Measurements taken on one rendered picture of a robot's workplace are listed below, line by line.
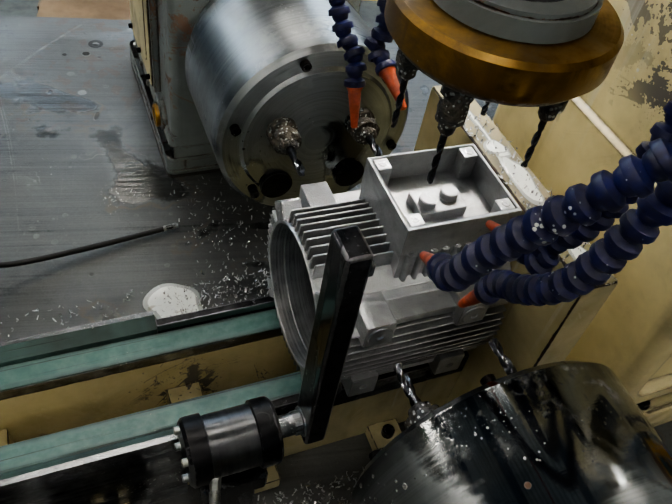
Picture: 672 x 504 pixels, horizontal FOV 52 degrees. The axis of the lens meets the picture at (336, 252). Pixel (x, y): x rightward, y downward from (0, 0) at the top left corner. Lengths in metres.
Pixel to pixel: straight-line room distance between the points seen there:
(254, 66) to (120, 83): 0.58
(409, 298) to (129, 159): 0.64
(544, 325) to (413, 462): 0.23
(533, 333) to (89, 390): 0.47
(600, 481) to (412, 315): 0.24
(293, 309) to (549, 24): 0.43
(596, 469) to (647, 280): 0.29
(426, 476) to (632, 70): 0.44
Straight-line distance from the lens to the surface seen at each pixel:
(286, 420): 0.63
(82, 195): 1.13
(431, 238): 0.64
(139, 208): 1.10
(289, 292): 0.79
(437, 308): 0.67
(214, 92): 0.84
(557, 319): 0.67
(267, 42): 0.81
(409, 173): 0.72
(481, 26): 0.51
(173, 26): 0.99
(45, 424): 0.86
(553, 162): 0.83
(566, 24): 0.52
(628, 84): 0.75
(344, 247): 0.45
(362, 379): 0.71
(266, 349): 0.84
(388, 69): 0.71
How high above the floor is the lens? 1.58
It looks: 47 degrees down
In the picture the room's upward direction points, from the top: 12 degrees clockwise
